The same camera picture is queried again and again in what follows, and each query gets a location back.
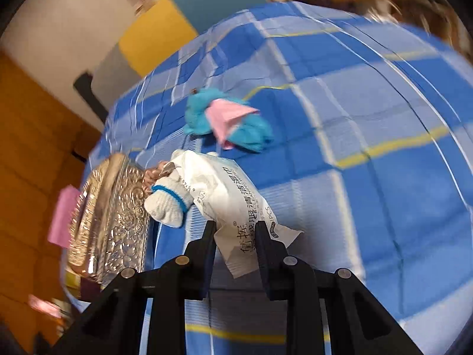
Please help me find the purple cardboard box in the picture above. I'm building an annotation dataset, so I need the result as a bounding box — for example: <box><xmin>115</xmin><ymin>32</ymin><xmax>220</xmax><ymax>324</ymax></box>
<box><xmin>47</xmin><ymin>185</ymin><xmax>80</xmax><ymax>249</ymax></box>

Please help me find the person's right hand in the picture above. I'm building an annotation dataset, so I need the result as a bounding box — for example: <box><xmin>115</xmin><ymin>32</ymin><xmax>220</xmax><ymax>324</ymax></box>
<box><xmin>142</xmin><ymin>161</ymin><xmax>175</xmax><ymax>196</ymax></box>

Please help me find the teal pink soft toy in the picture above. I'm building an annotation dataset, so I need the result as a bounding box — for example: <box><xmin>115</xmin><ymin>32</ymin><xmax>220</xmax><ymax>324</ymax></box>
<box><xmin>184</xmin><ymin>88</ymin><xmax>273</xmax><ymax>152</ymax></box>

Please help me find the white printed plastic packet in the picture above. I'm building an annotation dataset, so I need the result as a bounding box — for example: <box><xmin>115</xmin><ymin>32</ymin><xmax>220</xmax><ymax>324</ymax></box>
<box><xmin>171</xmin><ymin>149</ymin><xmax>301</xmax><ymax>278</ymax></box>

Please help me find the silver ornate tissue box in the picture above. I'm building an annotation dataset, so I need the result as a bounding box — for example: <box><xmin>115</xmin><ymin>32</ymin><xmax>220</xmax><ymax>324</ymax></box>
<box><xmin>67</xmin><ymin>153</ymin><xmax>152</xmax><ymax>287</ymax></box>

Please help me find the white blue-striped glove roll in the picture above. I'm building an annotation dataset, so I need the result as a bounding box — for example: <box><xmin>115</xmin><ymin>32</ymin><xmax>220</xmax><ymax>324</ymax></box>
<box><xmin>144</xmin><ymin>172</ymin><xmax>193</xmax><ymax>228</ymax></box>

